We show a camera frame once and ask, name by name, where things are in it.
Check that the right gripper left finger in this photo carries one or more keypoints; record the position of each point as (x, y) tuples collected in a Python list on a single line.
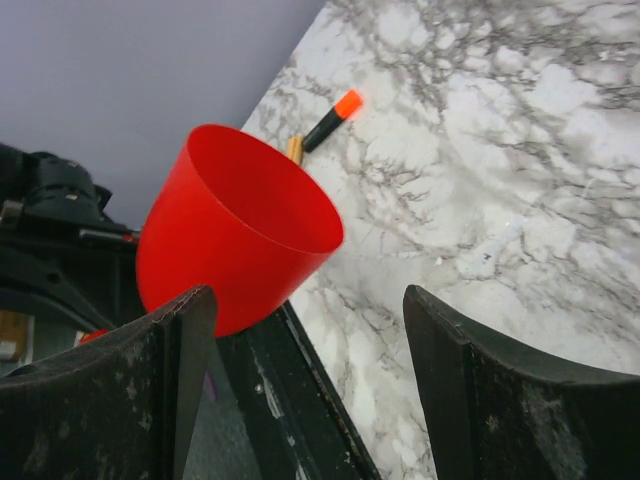
[(122, 406)]

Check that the orange capped marker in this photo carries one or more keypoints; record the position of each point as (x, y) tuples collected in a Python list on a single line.
[(297, 146)]

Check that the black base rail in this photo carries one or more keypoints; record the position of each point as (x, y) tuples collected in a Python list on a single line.
[(297, 425)]

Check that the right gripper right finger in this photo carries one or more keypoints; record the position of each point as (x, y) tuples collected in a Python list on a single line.
[(496, 408)]

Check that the red wine glass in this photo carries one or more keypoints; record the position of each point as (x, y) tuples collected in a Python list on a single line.
[(238, 216)]

